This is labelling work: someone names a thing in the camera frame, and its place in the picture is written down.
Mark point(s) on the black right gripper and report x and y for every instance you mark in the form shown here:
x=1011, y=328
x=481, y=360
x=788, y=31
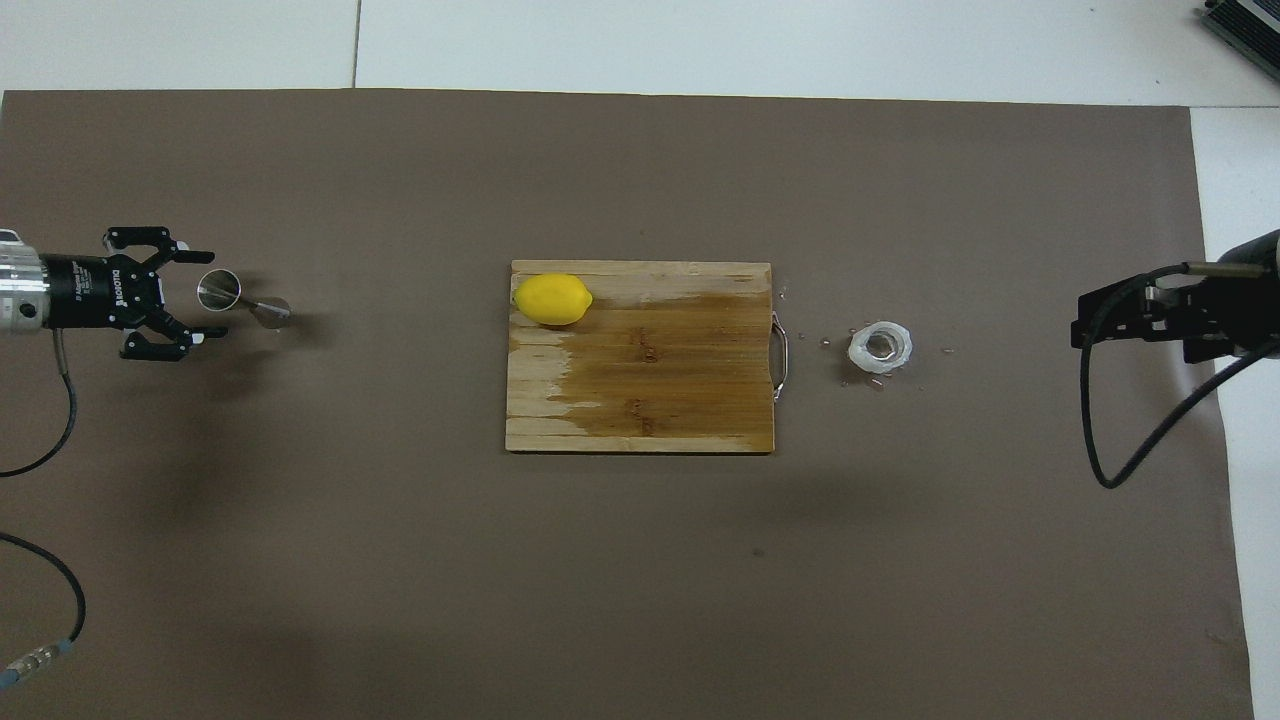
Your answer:
x=1240, y=300

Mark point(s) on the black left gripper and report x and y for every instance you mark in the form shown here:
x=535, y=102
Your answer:
x=100, y=292

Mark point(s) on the steel double jigger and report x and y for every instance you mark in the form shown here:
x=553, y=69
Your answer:
x=218, y=290

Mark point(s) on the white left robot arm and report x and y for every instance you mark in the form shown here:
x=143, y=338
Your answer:
x=18, y=285

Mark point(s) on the grey ribbed device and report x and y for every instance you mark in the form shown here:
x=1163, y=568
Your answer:
x=1250, y=25

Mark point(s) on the brown table mat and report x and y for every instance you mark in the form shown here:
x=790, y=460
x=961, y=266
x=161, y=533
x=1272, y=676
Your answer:
x=400, y=560

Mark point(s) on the yellow lemon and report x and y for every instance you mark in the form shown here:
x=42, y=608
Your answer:
x=552, y=300

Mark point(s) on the wooden cutting board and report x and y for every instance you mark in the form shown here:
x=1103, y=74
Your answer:
x=650, y=385

